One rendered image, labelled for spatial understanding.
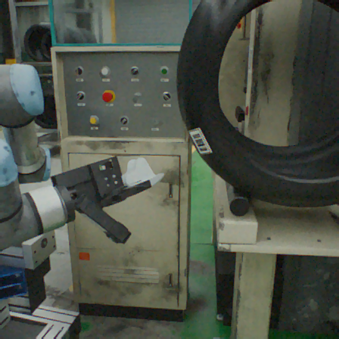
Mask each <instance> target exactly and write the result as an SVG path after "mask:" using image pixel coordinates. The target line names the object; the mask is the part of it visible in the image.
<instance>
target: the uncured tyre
mask: <svg viewBox="0 0 339 339"><path fill-rule="evenodd" d="M273 1H276V0H201V1H200V3H199V5H198V6H197V8H196V10H195V11H194V13H193V15H192V16H191V19H190V21H189V23H188V26H187V28H186V31H185V33H184V38H183V41H182V46H181V49H180V53H179V60H178V67H177V78H176V84H177V96H178V101H179V109H180V113H181V116H182V121H183V123H184V125H185V128H186V132H187V134H188V137H189V138H190V140H191V143H192V144H193V146H194V148H195V150H196V151H197V152H198V154H199V155H200V153H199V151H198V149H197V147H196V146H195V144H194V142H193V140H192V138H191V136H190V135H189V133H188V131H189V130H192V129H201V131H202V133H203V135H204V137H205V139H206V141H207V144H208V145H209V146H210V149H211V151H212V153H209V154H202V155H200V156H201V158H202V159H203V161H204V162H206V163H207V165H208V166H209V167H210V168H211V169H212V170H213V171H214V172H215V173H216V174H217V175H218V176H220V177H221V178H222V179H223V180H224V181H225V182H227V183H228V184H230V185H231V186H232V187H234V188H236V189H238V190H239V191H241V192H243V193H245V194H247V195H249V196H252V197H255V198H257V199H259V200H262V201H265V202H269V203H271V204H277V205H281V206H286V207H303V208H307V207H325V206H331V205H335V204H339V122H338V123H337V124H336V125H335V126H334V127H333V128H331V129H330V130H328V131H327V132H326V133H325V134H323V135H321V136H320V137H318V138H316V139H313V140H310V141H308V142H304V143H301V144H298V145H289V146H275V145H266V144H263V143H260V142H257V141H254V140H253V139H251V138H249V137H247V136H246V135H244V134H243V133H242V132H239V131H238V130H237V129H236V128H235V127H234V126H233V125H232V124H231V123H230V122H229V121H228V119H227V118H226V117H225V114H224V113H223V112H222V109H221V107H220V104H219V93H218V81H219V69H220V65H221V62H222V56H223V55H224V52H225V48H226V46H227V44H228V42H229V40H230V38H231V36H232V34H233V32H234V31H235V29H236V26H237V25H238V23H239V22H240V20H241V19H242V18H243V17H244V16H246V15H247V14H248V13H250V12H251V11H252V10H254V9H256V8H257V7H259V6H261V5H264V4H267V3H269V2H273ZM314 1H318V2H321V3H322V4H324V5H327V6H328V7H330V8H332V9H334V10H335V11H336V12H338V13H339V0H314Z"/></svg>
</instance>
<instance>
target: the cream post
mask: <svg viewBox="0 0 339 339"><path fill-rule="evenodd" d="M301 7H302V0H276V1H273V2H269V3H267V4H264V5H261V6H259V7H257V8H256V9H255V10H254V11H252V15H251V25H250V47H249V54H250V48H253V52H252V63H251V73H248V72H247V93H246V99H247V104H246V106H248V116H247V115H245V127H244V134H245V135H246V136H247V137H249V138H251V139H253V140H254V141H257V142H260V143H263V144H266V145H275V146H288V140H289V133H290V126H291V111H292V105H293V97H294V77H295V69H296V63H297V48H298V42H299V34H300V21H301ZM275 261H276V253H242V252H236V264H235V286H234V297H233V310H232V330H231V336H230V338H231V339H268V331H269V318H270V311H271V303H272V290H273V282H274V275H275Z"/></svg>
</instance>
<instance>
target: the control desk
mask: <svg viewBox="0 0 339 339"><path fill-rule="evenodd" d="M180 49H181V46H96V47H52V48H51V59H52V66H53V73H52V74H53V83H54V97H55V106H56V114H57V122H58V137H59V138H60V139H61V140H59V142H60V150H61V165H62V172H66V171H68V170H72V169H75V168H77V167H80V166H85V165H87V164H89V163H95V162H98V161H101V160H106V159H108V158H111V157H115V156H117V160H118V163H119V165H120V171H121V173H122V174H125V173H126V171H127V163H128V162H129V161H131V160H137V159H139V158H144V159H146V161H147V162H148V164H149V165H150V168H151V170H152V172H153V174H154V175H156V174H158V173H163V174H164V177H163V178H162V179H161V180H160V182H159V183H157V184H156V185H154V186H152V187H151V188H149V189H148V190H146V191H143V192H142V193H139V194H136V195H134V196H131V197H127V198H126V199H125V200H124V201H121V202H119V203H116V204H114V205H111V206H109V207H104V208H103V209H102V210H103V211H105V212H106V213H107V214H109V215H110V216H111V217H112V218H114V219H115V220H116V221H117V222H120V223H121V224H123V225H124V226H125V227H127V229H128V230H129V231H130V232H131V233H132V234H131V235H130V237H129V239H128V240H127V241H126V243H125V244H120V243H119V244H117V243H115V242H113V241H111V240H110V239H109V238H108V237H107V236H106V234H105V233H104V232H103V231H102V230H100V229H99V228H98V227H97V226H94V225H93V224H91V223H90V222H89V221H88V220H87V219H86V218H85V217H84V216H82V215H81V214H80V213H78V212H77V211H76V210H75V214H76V219H75V221H73V222H70V223H67V236H68V244H69V252H70V268H71V275H72V281H73V291H74V299H75V302H78V310H79V315H80V316H101V317H111V318H122V319H143V320H154V321H165V322H184V314H185V309H186V301H187V291H188V272H189V256H190V220H191V149H192V143H191V140H190V138H189V137H188V134H187V132H186V128H185V125H184V123H183V121H182V116H181V113H180V109H179V101H178V96H177V84H176V78H177V67H178V60H179V53H180ZM79 252H83V253H90V260H80V259H79Z"/></svg>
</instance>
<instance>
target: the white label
mask: <svg viewBox="0 0 339 339"><path fill-rule="evenodd" d="M188 133H189V135H190V136H191V138H192V140H193V142H194V144H195V146H196V147H197V149H198V151H199V153H200V155H202V154H209V153H212V151H211V149H210V146H209V145H208V144H207V141H206V139H205V137H204V135H203V133H202V131H201V129H192V130H189V131H188Z"/></svg>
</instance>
